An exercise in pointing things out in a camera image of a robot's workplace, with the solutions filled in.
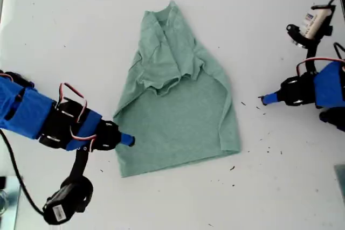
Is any green t-shirt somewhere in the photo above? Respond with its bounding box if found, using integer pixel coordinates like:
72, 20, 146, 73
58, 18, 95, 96
112, 0, 241, 178

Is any black camera stalk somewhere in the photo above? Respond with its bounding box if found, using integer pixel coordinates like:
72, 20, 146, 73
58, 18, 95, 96
68, 149, 90, 185
306, 44, 322, 76

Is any red white servo wire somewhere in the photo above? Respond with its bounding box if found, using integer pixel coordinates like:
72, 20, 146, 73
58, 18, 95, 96
296, 57, 345, 77
58, 82, 97, 152

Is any steel post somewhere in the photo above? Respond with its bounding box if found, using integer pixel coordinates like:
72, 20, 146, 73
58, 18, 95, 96
0, 175, 23, 230

